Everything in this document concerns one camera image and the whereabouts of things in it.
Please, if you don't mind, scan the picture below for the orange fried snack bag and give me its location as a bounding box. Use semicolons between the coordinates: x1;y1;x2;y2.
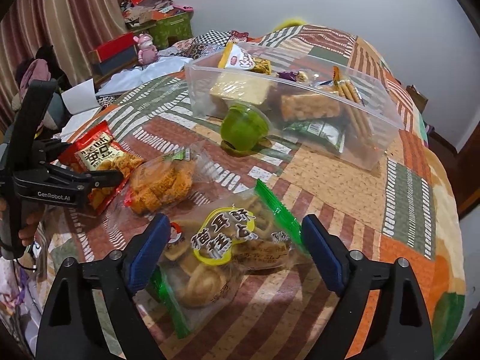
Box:
106;141;218;233

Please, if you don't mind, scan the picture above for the yellow white snack bag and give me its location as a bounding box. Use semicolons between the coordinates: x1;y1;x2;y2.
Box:
217;41;272;75

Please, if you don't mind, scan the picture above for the person left hand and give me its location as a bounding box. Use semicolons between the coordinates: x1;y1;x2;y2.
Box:
0;198;45;246

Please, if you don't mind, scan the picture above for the pink toy figure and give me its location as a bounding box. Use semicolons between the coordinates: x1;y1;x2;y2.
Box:
133;33;159;66

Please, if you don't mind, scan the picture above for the patchwork striped bed quilt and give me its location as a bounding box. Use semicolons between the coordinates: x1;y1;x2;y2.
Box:
35;23;468;360

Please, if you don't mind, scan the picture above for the cardboard box on floor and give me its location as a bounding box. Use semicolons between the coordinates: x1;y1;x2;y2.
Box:
406;85;428;114

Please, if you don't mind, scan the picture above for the golden puffed rice bar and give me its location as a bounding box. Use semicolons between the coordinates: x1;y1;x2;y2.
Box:
281;94;342;121

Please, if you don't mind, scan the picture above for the pale wrapped cake block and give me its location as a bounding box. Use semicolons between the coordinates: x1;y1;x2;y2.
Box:
209;72;274;105

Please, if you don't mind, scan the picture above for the green snack packet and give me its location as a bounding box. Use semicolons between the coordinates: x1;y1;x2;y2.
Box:
282;119;345;155

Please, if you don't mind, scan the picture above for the striped pink curtain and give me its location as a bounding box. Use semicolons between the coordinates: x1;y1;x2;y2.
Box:
1;0;126;130

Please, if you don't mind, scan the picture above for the green patterned box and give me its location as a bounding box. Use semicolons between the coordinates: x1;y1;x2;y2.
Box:
148;13;192;50

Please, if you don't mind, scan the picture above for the cat ear crisps bag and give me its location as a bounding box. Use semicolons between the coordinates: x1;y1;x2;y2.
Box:
151;180;307;339

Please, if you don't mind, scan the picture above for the green jelly cup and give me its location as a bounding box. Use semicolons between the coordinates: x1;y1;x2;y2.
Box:
220;102;270;152

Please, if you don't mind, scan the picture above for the red flat box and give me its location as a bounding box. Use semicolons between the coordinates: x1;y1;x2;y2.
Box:
88;33;136;64

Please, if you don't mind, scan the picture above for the clear plastic storage bin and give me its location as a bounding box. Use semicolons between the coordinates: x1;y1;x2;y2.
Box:
185;43;404;170

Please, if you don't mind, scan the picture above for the yellow curved headboard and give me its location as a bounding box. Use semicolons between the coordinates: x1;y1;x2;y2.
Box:
273;18;307;32

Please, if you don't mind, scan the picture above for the checkered patchwork blanket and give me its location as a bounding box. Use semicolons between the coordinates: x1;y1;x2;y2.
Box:
157;30;249;59

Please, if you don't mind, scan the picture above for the cracker stack pack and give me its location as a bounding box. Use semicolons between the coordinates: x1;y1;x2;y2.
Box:
333;67;374;146

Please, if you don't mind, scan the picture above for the red spicy snack bag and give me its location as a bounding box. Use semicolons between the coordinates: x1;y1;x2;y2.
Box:
58;121;144;215

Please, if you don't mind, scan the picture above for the white plastic bag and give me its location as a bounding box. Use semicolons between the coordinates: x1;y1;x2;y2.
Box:
96;56;192;97

